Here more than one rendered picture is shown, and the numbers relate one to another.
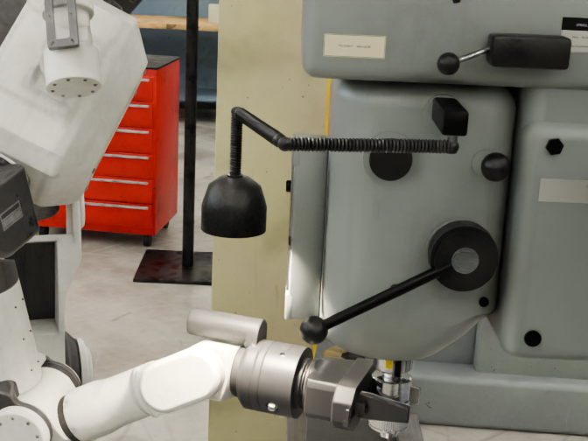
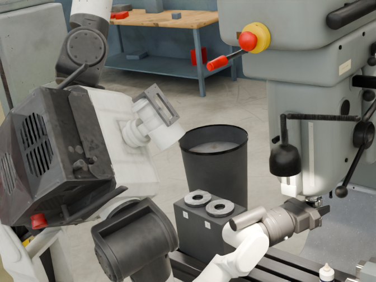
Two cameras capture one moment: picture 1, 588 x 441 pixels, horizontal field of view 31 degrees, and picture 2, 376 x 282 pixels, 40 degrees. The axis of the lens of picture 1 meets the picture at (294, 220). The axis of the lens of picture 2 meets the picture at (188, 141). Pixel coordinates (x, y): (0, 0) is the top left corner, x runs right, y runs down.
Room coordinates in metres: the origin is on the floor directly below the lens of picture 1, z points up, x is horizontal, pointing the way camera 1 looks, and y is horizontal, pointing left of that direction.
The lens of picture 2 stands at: (0.57, 0.97, 2.00)
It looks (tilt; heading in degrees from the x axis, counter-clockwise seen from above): 23 degrees down; 313
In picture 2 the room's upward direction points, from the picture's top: 7 degrees counter-clockwise
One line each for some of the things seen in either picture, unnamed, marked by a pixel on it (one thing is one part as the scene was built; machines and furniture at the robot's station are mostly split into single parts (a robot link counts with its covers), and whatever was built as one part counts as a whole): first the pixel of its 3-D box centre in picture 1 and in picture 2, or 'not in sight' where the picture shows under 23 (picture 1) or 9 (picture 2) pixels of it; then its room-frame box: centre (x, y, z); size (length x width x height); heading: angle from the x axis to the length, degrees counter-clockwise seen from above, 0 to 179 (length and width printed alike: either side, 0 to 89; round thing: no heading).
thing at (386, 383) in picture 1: (391, 378); (313, 198); (1.16, -0.12, 1.26); 0.05 x 0.05 x 0.01
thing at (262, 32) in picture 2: not in sight; (255, 37); (1.16, 0.11, 1.76); 0.06 x 0.02 x 0.06; 1
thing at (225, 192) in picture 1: (234, 201); (285, 157); (1.13, 0.07, 1.48); 0.07 x 0.07 x 0.06
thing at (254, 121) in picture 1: (261, 128); (326, 117); (1.04, 0.04, 1.58); 0.17 x 0.01 x 0.01; 19
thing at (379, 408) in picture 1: (382, 410); (322, 212); (1.14, -0.11, 1.24); 0.06 x 0.02 x 0.03; 72
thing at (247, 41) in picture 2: not in sight; (249, 40); (1.16, 0.13, 1.76); 0.04 x 0.03 x 0.04; 1
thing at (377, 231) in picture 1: (408, 211); (313, 128); (1.16, -0.13, 1.47); 0.21 x 0.19 x 0.32; 1
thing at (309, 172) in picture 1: (305, 227); (290, 154); (1.16, -0.01, 1.44); 0.04 x 0.04 x 0.21; 1
